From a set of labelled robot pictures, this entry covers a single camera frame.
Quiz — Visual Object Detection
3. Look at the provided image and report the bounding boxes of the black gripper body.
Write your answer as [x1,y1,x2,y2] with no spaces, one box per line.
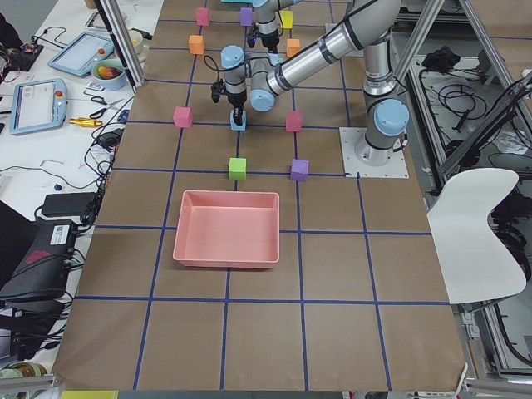
[227,91,247,110]
[260,32,279,51]

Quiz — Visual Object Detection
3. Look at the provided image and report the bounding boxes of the light blue foam block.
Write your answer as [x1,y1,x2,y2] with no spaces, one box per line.
[268,53,283,67]
[229,111,247,131]

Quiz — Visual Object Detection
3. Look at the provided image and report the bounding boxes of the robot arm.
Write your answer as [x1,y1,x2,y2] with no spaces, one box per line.
[211,1,410,166]
[246,0,299,54]

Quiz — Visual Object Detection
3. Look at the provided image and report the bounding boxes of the orange foam block near base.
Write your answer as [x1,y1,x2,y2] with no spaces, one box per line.
[286,38,301,57]

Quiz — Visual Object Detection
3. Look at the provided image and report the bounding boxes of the yellow foam block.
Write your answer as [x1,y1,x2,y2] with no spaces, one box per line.
[280,10,293,29]

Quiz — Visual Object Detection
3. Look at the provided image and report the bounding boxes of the purple foam block right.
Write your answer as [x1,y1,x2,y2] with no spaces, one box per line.
[239,7,253,27]

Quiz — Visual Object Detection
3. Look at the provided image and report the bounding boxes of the purple foam block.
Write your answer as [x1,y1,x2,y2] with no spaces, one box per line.
[239,7,253,27]
[289,159,309,181]

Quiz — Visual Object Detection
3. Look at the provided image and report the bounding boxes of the pink foam block left outer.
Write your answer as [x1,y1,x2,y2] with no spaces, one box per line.
[173,106,193,128]

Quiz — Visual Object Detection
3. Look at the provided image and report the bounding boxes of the pink foam block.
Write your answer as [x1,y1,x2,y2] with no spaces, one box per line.
[285,111,303,132]
[173,106,193,128]
[195,7,210,27]

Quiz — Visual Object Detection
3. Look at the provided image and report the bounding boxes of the green foam block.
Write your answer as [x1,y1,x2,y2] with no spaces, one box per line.
[228,157,247,180]

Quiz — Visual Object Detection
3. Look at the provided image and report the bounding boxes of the pink foam block left inner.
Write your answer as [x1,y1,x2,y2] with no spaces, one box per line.
[285,111,303,132]

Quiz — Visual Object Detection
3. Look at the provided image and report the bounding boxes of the orange foam block outer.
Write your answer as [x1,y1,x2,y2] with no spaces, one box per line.
[188,35,205,55]

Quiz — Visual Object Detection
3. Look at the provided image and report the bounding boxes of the pink foam block right outer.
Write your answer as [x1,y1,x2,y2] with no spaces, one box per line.
[195,7,210,27]

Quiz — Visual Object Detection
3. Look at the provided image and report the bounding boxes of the purple foam block left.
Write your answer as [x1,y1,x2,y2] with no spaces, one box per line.
[289,159,309,181]

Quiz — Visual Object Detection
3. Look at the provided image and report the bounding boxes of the cream bowl with lemon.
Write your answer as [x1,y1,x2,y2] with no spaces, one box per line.
[128,29,149,62]

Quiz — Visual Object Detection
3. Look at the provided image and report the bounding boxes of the pink plastic tray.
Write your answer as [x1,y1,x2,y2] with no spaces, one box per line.
[173,190,280,269]

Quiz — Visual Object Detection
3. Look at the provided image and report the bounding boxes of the blue bowl with fruit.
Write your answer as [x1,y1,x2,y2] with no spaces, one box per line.
[91,59,127,91]

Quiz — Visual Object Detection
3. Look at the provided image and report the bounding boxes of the black scissors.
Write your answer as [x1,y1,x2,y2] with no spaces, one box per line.
[89,99,121,120]

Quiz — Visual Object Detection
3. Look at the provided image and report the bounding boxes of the teach pendant far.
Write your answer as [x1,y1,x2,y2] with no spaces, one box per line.
[47,32,115,76]

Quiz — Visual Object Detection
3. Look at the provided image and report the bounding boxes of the teach pendant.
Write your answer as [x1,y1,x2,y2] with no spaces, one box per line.
[47,32,115,76]
[9,78,68,135]

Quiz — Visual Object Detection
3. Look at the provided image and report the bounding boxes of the black power adapter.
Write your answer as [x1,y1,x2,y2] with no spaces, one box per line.
[41,192,96,217]

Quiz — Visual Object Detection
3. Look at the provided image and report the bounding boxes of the teach pendant near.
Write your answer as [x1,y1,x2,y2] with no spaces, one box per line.
[9,78,68,135]

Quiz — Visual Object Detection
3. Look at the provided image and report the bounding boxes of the black laptop bag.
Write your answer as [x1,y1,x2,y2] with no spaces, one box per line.
[1,219,81,304]

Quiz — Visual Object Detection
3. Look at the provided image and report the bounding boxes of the white chair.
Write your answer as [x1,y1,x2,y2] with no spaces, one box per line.
[427,168,526,304]

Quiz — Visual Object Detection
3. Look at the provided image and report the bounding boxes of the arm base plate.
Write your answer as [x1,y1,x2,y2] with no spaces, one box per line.
[339,127,409,179]

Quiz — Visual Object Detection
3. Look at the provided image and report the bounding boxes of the aluminium frame post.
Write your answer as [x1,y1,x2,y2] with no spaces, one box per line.
[95,0,145,90]

